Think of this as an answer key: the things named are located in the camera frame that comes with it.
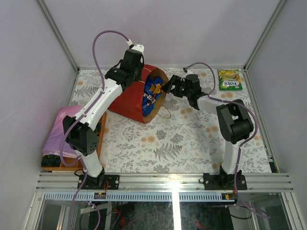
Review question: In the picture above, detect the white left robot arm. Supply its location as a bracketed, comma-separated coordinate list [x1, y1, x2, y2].
[63, 45, 144, 189]

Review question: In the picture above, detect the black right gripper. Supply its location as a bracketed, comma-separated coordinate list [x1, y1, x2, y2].
[161, 75, 191, 98]

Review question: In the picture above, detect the floral patterned table mat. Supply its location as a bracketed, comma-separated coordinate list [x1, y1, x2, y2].
[71, 69, 271, 173]

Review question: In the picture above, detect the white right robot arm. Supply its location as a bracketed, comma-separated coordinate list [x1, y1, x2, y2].
[161, 74, 254, 189]

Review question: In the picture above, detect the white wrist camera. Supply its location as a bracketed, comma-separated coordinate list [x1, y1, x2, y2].
[130, 44, 144, 54]
[183, 68, 194, 78]

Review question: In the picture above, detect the green Fox's spring tea candy bag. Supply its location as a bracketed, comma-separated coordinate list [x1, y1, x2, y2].
[218, 69, 243, 91]

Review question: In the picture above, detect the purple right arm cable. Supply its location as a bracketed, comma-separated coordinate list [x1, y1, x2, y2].
[183, 62, 271, 219]

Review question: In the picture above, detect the pink purple folded cloth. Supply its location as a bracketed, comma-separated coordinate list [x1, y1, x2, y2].
[42, 105, 81, 156]

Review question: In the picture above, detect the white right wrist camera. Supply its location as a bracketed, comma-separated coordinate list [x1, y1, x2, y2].
[183, 68, 194, 78]

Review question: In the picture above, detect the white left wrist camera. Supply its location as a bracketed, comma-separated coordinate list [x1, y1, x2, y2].
[130, 44, 144, 54]

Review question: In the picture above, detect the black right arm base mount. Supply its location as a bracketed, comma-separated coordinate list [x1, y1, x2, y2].
[203, 172, 248, 191]

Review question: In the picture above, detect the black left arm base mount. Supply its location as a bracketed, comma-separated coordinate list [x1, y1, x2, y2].
[77, 173, 120, 191]

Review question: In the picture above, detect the wooden tray box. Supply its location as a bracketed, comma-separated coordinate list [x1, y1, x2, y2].
[42, 111, 108, 173]

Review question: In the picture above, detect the red paper bag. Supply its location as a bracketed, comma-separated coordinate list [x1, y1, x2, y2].
[108, 64, 168, 124]

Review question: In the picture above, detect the aluminium frame rail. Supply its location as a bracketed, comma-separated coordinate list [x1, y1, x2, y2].
[35, 172, 294, 193]

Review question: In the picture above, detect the blue Doritos chip bag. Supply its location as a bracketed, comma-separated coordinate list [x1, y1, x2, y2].
[142, 76, 163, 116]

